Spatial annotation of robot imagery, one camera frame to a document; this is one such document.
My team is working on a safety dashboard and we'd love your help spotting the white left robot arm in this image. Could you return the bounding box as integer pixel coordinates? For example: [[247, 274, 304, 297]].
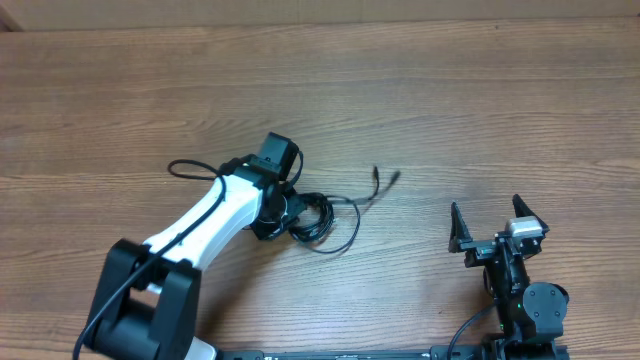
[[72, 155, 302, 360]]

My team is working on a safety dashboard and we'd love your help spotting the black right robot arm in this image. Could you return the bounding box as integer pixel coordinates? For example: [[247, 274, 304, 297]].
[[443, 195, 570, 360]]

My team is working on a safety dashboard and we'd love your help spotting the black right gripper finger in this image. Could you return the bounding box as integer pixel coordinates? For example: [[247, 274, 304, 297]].
[[448, 202, 473, 253], [512, 194, 549, 233]]

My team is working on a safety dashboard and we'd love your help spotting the black cable bundle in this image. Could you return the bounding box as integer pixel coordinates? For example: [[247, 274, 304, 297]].
[[288, 166, 402, 255]]

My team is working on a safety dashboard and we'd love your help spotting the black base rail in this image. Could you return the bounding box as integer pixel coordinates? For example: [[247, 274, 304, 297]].
[[219, 343, 571, 360]]

